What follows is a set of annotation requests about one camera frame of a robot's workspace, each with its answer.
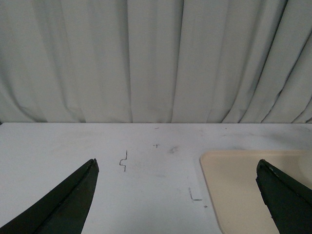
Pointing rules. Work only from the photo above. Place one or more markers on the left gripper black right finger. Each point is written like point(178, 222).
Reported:
point(289, 201)

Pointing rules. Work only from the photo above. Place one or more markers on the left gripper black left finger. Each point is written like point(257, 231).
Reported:
point(61, 211)

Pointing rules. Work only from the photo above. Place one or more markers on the beige square plastic plate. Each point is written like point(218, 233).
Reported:
point(230, 176)

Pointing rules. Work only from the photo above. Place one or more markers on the grey-white pleated curtain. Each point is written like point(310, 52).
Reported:
point(156, 61)

